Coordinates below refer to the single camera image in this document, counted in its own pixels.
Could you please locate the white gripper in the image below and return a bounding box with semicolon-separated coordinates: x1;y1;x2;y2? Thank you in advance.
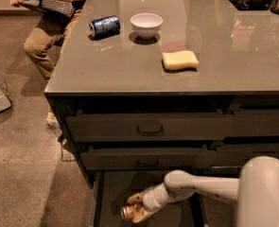
127;183;169;223

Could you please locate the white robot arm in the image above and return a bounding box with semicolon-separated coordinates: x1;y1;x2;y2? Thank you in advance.
121;156;279;227

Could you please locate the open bottom drawer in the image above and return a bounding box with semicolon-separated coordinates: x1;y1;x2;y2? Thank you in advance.
89;170;209;227

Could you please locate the middle left drawer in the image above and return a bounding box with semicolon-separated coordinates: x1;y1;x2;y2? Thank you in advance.
80;148;216;170

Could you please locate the bottom right drawer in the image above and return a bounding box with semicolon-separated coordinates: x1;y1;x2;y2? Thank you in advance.
205;166;242;176

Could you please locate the top left drawer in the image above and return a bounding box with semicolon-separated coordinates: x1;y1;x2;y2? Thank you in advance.
66;113;234;142

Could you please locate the middle right drawer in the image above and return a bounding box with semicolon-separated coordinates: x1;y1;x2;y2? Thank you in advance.
216;143;279;166

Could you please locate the dark counter cabinet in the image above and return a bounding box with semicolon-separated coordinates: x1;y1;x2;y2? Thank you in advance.
45;0;279;183

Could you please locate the top right drawer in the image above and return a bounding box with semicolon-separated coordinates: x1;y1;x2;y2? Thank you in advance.
231;110;279;137

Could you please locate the blue soda can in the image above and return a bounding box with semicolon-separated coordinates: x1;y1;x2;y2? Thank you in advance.
90;15;120;37

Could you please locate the yellow sponge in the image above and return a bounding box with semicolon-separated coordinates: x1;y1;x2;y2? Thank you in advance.
162;50;199;71

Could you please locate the white bowl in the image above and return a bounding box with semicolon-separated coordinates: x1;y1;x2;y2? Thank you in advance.
131;13;163;40

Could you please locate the seated person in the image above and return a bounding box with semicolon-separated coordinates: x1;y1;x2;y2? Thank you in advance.
9;0;118;82

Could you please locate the black laptop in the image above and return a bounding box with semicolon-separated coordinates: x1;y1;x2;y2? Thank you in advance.
20;0;75;18

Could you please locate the wire rack on floor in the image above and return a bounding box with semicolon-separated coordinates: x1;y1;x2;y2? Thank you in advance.
46;111;76;162

